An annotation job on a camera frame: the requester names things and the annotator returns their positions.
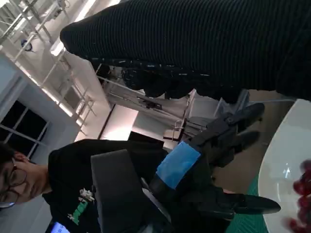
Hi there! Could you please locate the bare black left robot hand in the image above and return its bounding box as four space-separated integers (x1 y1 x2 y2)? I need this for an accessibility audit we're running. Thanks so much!
149 102 282 233

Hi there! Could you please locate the person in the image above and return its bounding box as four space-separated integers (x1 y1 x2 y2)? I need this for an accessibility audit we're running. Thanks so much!
0 139 171 233

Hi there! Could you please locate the dark window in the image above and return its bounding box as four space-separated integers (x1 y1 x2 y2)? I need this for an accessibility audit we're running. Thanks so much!
0 100 51 160

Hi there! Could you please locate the white background chair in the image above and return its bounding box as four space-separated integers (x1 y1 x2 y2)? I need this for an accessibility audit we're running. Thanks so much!
162 118 187 142

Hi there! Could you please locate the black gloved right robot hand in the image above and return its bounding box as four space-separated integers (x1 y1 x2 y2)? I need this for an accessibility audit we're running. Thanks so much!
59 0 311 103

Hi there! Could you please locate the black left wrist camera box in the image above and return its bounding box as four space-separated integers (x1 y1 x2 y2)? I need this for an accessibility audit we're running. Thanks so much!
90 149 156 233

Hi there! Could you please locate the white square plate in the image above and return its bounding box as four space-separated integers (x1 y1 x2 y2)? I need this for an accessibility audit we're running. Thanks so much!
257 98 311 233

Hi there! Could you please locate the green cutting mat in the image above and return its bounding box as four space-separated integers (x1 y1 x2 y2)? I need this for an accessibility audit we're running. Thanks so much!
228 174 270 233

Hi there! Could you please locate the smartphone with lit screen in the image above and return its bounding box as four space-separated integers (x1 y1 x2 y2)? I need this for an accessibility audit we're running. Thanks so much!
45 221 68 233

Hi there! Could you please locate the red toy grape bunch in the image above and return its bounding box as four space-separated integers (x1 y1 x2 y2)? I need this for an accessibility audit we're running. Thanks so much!
283 159 311 233

